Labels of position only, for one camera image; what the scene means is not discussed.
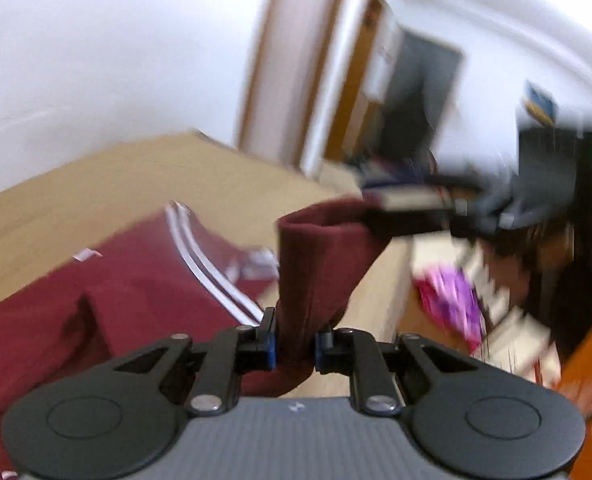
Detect dark grey panel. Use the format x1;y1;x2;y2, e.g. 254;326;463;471
381;25;464;161

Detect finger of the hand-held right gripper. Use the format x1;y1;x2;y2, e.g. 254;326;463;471
365;207;454;239
360;172;483;196

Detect orange plastic object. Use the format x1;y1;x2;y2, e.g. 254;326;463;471
558;300;592;480

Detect maroon sweatshirt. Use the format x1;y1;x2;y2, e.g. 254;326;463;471
0;197;401;480

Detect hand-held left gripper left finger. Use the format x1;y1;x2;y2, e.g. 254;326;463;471
90;306;279;417

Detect pink purple bag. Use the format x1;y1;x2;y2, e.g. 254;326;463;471
416;265;487;351

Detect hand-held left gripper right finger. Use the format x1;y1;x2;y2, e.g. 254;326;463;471
315;326;502;417

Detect wooden door frame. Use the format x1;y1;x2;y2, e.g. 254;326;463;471
233;0;357;161
326;0;397;161

